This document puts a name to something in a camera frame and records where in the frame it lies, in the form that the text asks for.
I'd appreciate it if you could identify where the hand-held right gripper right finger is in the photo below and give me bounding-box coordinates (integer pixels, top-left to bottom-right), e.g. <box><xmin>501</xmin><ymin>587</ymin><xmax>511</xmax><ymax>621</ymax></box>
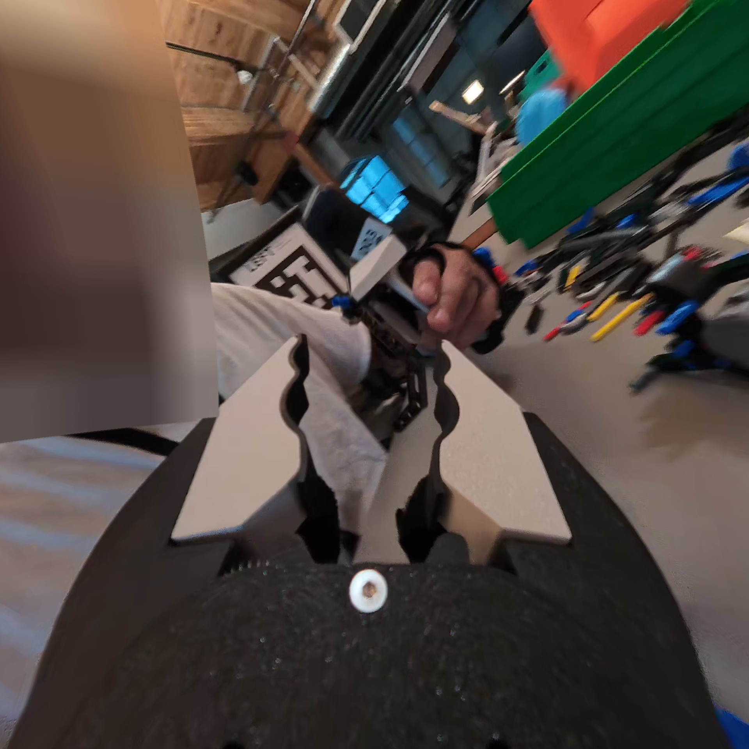
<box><xmin>398</xmin><ymin>339</ymin><xmax>572</xmax><ymax>565</ymax></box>

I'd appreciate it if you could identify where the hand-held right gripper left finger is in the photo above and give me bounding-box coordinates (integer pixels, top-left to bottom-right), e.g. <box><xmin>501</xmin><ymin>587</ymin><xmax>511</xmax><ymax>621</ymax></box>
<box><xmin>170</xmin><ymin>334</ymin><xmax>341</xmax><ymax>564</ymax></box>

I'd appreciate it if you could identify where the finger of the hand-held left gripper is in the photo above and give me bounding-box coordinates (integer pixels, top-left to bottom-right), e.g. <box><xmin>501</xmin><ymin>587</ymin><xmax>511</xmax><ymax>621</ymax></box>
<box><xmin>349</xmin><ymin>235</ymin><xmax>408</xmax><ymax>300</ymax></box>

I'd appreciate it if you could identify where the black bent lego beam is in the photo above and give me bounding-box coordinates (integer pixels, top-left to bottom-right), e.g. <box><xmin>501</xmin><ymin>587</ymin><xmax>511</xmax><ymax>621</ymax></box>
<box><xmin>338</xmin><ymin>295</ymin><xmax>438</xmax><ymax>435</ymax></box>

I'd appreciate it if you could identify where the lego motor chassis assembly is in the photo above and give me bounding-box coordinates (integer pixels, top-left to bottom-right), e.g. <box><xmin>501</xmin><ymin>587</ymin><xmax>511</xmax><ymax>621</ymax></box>
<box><xmin>629</xmin><ymin>252</ymin><xmax>749</xmax><ymax>394</ymax></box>

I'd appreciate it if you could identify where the long yellow lego axle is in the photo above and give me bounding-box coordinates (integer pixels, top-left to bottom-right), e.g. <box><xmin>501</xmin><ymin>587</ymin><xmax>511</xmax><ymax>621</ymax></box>
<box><xmin>590</xmin><ymin>291</ymin><xmax>655</xmax><ymax>343</ymax></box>

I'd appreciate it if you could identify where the pile of assorted lego beams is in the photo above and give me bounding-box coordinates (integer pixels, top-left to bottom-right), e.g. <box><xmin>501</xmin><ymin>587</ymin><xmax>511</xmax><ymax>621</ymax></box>
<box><xmin>515</xmin><ymin>146</ymin><xmax>749</xmax><ymax>352</ymax></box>

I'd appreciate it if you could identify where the person's left hand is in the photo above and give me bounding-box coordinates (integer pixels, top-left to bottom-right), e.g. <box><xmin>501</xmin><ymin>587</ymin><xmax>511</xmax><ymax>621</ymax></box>
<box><xmin>411</xmin><ymin>247</ymin><xmax>503</xmax><ymax>351</ymax></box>

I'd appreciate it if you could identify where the framed black-white marker sign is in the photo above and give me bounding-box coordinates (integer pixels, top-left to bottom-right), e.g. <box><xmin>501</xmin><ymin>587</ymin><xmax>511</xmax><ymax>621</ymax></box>
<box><xmin>209</xmin><ymin>221</ymin><xmax>352</xmax><ymax>311</ymax></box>

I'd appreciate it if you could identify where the person's white shirt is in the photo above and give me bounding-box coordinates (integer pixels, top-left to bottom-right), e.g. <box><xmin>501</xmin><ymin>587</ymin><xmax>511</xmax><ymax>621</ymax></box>
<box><xmin>0</xmin><ymin>282</ymin><xmax>388</xmax><ymax>644</ymax></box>

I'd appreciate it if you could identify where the green plastic bin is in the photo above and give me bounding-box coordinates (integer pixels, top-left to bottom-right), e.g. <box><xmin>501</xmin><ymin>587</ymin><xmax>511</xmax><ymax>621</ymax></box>
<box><xmin>486</xmin><ymin>0</ymin><xmax>749</xmax><ymax>249</ymax></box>

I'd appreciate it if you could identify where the orange plastic bin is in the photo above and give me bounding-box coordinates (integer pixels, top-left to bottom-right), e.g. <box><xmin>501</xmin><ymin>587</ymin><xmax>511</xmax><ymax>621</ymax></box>
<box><xmin>529</xmin><ymin>0</ymin><xmax>691</xmax><ymax>97</ymax></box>

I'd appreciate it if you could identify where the black harness strap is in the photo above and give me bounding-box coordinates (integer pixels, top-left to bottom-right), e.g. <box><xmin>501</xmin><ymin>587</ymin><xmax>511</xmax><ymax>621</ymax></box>
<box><xmin>67</xmin><ymin>426</ymin><xmax>183</xmax><ymax>458</ymax></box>

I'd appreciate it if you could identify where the silver ventilation duct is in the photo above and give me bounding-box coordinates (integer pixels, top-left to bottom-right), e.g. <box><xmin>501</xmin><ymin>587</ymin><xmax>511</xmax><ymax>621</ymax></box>
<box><xmin>307</xmin><ymin>41</ymin><xmax>355</xmax><ymax>121</ymax></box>

